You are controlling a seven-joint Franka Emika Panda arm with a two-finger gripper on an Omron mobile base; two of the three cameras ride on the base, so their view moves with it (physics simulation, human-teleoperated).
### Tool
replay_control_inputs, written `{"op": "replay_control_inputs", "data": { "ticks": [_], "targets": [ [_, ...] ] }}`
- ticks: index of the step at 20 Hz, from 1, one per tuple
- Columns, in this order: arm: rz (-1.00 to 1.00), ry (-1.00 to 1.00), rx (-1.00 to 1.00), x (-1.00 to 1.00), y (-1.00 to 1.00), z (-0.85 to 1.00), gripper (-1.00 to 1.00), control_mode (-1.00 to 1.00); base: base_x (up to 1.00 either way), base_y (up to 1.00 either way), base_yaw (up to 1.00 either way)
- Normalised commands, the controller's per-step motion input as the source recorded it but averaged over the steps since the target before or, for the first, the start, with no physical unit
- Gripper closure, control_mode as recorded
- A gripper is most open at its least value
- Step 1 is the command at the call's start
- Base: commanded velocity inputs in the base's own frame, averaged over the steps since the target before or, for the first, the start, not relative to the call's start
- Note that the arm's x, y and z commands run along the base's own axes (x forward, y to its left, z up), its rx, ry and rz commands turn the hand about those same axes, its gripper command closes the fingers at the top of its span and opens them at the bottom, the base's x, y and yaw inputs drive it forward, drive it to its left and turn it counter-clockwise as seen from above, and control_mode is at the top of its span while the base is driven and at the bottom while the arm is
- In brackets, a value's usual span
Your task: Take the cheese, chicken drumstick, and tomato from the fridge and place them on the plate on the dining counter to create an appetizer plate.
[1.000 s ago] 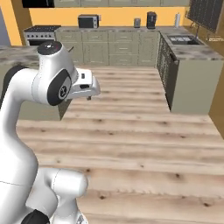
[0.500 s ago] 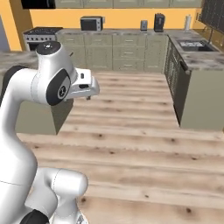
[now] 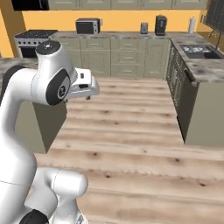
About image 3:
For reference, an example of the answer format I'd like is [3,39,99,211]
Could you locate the dark sink basin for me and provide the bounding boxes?
[179,44,224,60]

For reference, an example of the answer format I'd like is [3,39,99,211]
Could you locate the grey-green sink counter cupboards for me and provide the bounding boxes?
[165,36,224,149]

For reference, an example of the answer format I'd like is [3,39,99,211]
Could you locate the grey-green base cupboards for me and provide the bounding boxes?
[49,31,172,79]

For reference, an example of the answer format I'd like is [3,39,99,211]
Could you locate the black sink tap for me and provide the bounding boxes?
[208,28,222,51]

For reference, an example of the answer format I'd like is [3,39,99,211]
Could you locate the grey-green wall cupboards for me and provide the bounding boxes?
[47,0,210,11]

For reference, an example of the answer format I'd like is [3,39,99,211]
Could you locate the grey toaster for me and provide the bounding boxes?
[140,22,149,35]

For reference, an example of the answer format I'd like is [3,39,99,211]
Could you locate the grey-green island counter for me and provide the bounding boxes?
[0,57,68,155]

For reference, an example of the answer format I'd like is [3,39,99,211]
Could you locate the black microwave oven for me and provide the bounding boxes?
[10,0,50,11]

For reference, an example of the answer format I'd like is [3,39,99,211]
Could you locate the white paper towel roll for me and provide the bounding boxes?
[187,16,197,35]

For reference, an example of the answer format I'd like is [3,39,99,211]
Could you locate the black coffee machine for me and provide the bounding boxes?
[154,15,168,37]

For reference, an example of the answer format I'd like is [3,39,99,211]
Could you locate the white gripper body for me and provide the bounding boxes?
[68,76,101,99]

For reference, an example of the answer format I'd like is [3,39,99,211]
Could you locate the dark dishwasher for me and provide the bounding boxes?
[174,59,200,144]

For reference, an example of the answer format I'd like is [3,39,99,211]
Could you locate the black and steel stove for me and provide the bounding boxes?
[14,29,59,59]

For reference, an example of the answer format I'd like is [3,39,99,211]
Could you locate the black toaster oven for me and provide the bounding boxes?
[75,17,102,35]

